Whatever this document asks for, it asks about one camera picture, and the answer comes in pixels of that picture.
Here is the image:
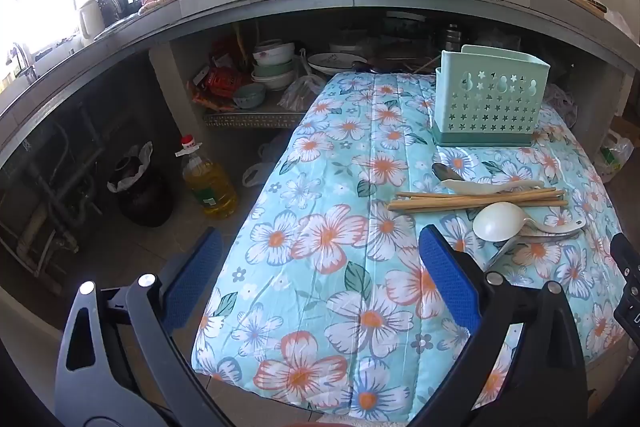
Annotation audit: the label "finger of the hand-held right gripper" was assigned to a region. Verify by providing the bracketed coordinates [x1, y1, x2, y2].
[615, 286, 640, 343]
[611, 233, 640, 280]

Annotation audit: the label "plain white bowl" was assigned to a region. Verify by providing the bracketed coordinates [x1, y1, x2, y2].
[251, 72, 296, 94]

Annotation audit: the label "green perforated utensil holder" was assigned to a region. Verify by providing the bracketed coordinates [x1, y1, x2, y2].
[431, 44, 551, 148]

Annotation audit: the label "white jug by window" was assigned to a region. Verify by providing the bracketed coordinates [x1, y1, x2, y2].
[78, 0, 106, 44]

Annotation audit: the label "dark pan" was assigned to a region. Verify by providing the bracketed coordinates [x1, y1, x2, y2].
[370, 54, 442, 74]

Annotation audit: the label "pale green bowl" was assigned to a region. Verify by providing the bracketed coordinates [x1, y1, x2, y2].
[252, 59, 295, 80]

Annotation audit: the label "green print plastic bag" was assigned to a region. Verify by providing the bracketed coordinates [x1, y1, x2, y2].
[595, 129, 635, 184]

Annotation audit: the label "light teal bowl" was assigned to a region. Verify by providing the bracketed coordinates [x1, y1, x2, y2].
[234, 83, 266, 108]

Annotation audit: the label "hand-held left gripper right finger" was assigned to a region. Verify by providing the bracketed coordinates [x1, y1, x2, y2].
[419, 224, 601, 427]

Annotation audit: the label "metal spoon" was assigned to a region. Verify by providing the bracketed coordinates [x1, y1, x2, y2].
[517, 227, 586, 241]
[431, 163, 468, 182]
[482, 236, 526, 275]

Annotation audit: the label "metal faucet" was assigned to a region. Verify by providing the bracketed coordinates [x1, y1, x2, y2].
[9, 42, 39, 81]

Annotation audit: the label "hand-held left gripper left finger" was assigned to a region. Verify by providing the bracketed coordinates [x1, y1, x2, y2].
[54, 227, 236, 427]

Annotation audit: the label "black jar with plastic bag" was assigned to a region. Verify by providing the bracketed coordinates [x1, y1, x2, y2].
[106, 142, 174, 228]

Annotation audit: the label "clear plastic bag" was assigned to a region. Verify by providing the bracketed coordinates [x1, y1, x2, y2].
[277, 74, 327, 112]

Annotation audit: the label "metal shelf tray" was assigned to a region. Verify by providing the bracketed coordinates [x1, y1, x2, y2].
[201, 106, 312, 128]

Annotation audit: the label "cooking oil bottle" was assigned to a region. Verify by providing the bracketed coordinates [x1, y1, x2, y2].
[175, 134, 238, 220]

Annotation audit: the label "grey drain pipes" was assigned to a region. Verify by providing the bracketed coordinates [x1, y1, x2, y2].
[0, 107, 103, 283]

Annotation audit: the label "white plastic bag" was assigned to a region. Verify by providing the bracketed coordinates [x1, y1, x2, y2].
[242, 144, 282, 188]

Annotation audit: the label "floral blue blanket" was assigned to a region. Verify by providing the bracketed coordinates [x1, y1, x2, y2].
[192, 69, 626, 427]

